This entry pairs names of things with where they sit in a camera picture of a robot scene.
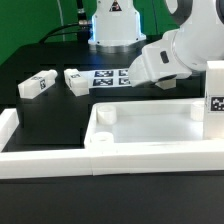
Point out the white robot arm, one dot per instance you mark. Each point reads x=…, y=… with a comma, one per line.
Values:
x=198, y=39

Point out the fiducial marker sheet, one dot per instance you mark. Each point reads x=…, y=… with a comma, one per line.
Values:
x=107, y=78

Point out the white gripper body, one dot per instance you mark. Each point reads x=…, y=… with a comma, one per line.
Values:
x=157, y=62

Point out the white obstacle fence frame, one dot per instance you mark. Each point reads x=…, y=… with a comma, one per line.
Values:
x=146, y=158

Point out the white desk top tray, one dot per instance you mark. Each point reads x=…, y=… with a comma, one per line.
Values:
x=175, y=124

